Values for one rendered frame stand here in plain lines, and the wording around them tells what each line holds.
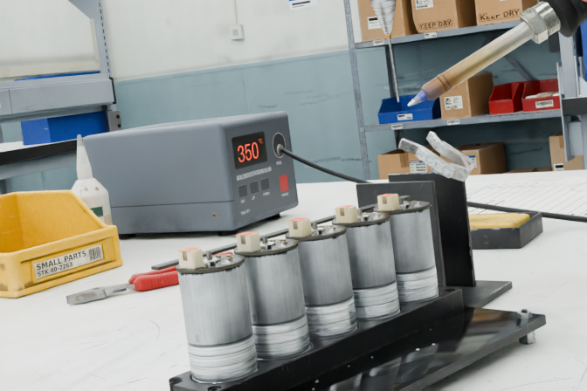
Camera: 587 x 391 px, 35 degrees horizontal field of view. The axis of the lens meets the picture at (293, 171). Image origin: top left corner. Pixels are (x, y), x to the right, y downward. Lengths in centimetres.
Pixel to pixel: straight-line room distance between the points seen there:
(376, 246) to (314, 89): 526
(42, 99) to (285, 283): 303
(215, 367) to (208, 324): 2
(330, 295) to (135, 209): 47
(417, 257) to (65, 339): 21
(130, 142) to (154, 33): 557
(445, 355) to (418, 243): 6
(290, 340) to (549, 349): 11
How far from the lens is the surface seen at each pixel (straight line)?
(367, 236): 39
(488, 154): 485
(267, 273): 35
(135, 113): 653
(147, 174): 82
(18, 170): 336
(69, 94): 345
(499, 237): 62
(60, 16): 645
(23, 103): 331
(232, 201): 77
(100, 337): 52
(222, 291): 33
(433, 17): 481
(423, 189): 47
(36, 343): 53
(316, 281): 37
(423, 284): 42
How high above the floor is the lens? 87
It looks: 6 degrees down
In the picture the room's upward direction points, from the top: 7 degrees counter-clockwise
